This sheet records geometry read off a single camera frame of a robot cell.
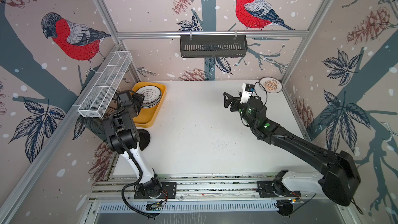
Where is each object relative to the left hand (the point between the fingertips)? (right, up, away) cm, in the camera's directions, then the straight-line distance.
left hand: (141, 94), depth 99 cm
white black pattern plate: (+5, -1, +8) cm, 10 cm away
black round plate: (+5, -26, -8) cm, 28 cm away
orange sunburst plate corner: (+94, +8, +20) cm, 97 cm away
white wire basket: (-10, -4, -28) cm, 30 cm away
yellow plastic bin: (+2, -15, +5) cm, 16 cm away
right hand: (+54, 0, -23) cm, 59 cm away
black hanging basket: (+60, +29, -6) cm, 67 cm away
